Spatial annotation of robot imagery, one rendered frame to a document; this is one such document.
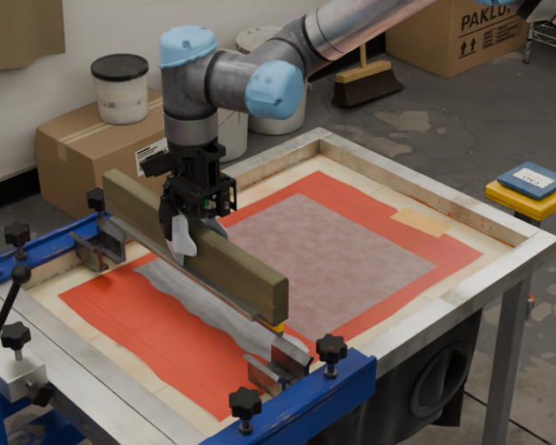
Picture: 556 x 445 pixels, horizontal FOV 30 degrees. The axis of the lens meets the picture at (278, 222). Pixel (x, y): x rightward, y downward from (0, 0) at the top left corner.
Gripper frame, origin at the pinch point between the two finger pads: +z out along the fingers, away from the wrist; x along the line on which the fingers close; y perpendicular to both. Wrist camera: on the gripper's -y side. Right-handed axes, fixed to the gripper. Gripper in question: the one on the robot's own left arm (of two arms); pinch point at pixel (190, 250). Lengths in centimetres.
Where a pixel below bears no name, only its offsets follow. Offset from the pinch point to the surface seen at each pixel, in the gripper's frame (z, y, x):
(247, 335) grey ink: 12.8, 9.3, 2.9
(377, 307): 13.7, 17.5, 23.6
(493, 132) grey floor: 109, -112, 246
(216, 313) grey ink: 13.0, 1.3, 3.5
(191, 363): 13.6, 7.6, -6.9
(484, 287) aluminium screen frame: 10.2, 28.7, 36.4
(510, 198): 14, 11, 68
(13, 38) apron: 44, -193, 78
